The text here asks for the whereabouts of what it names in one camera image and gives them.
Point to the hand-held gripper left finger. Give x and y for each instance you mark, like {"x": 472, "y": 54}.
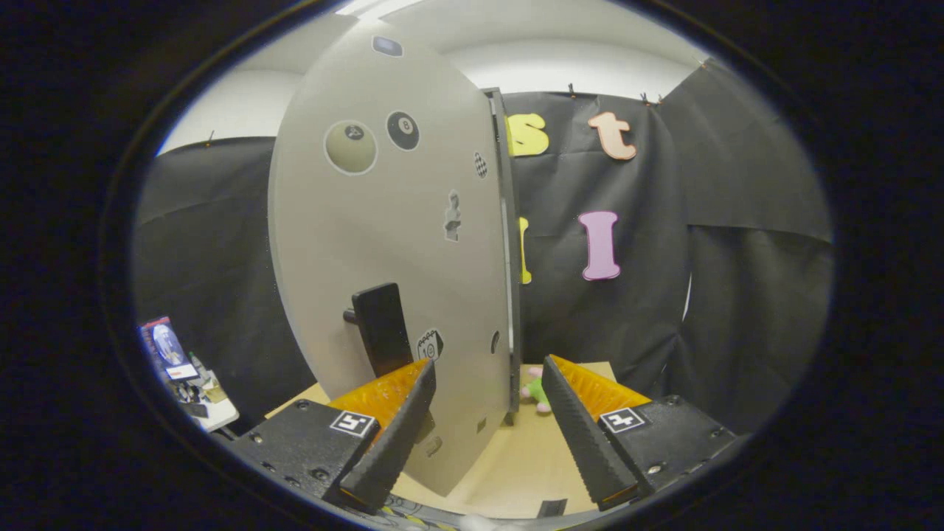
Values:
{"x": 387, "y": 442}

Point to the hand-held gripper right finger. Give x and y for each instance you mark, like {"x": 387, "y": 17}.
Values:
{"x": 582, "y": 435}

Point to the light grey shoe cabinet door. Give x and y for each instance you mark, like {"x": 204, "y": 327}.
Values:
{"x": 354, "y": 243}

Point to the grey shoe cabinet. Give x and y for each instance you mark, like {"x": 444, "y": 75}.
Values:
{"x": 504, "y": 147}

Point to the pink and green plush toy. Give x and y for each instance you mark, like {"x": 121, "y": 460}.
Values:
{"x": 540, "y": 394}

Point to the black backdrop cloth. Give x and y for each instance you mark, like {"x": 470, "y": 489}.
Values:
{"x": 737, "y": 295}

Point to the blue printed package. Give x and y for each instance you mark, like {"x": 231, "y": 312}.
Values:
{"x": 168, "y": 346}

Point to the ceiling light panel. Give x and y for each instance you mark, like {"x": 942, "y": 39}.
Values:
{"x": 376, "y": 6}

